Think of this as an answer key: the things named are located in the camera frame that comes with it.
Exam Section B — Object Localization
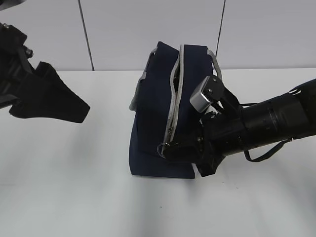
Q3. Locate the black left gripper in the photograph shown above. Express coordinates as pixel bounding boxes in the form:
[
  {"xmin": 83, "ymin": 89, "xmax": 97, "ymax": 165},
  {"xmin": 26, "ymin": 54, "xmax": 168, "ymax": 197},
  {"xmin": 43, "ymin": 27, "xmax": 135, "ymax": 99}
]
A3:
[{"xmin": 0, "ymin": 23, "xmax": 90, "ymax": 123}]

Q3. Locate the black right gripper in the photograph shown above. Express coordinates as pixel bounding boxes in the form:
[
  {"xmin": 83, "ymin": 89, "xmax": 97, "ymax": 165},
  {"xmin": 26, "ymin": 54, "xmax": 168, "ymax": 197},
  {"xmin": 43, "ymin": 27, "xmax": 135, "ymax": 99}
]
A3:
[{"xmin": 164, "ymin": 111, "xmax": 247, "ymax": 177}]

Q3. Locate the navy and white lunch bag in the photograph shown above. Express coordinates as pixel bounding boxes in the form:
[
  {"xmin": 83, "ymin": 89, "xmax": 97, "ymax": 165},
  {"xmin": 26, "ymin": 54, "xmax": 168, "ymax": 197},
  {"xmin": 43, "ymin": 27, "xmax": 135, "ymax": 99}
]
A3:
[{"xmin": 129, "ymin": 42, "xmax": 218, "ymax": 179}]

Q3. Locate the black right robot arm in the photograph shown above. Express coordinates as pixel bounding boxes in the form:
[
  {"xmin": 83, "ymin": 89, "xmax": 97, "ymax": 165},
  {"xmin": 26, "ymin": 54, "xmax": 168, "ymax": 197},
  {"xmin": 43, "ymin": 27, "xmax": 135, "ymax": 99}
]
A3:
[{"xmin": 162, "ymin": 76, "xmax": 316, "ymax": 177}]

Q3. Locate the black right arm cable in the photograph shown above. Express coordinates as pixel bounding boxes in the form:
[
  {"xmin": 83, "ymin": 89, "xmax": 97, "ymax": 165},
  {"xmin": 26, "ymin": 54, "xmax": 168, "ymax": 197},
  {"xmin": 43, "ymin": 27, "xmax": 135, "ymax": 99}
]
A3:
[{"xmin": 243, "ymin": 138, "xmax": 293, "ymax": 163}]

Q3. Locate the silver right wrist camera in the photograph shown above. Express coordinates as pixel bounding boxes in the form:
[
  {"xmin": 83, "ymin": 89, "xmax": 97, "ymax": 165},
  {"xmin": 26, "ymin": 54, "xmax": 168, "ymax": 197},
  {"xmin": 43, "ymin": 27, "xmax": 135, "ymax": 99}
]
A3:
[{"xmin": 190, "ymin": 75, "xmax": 241, "ymax": 118}]

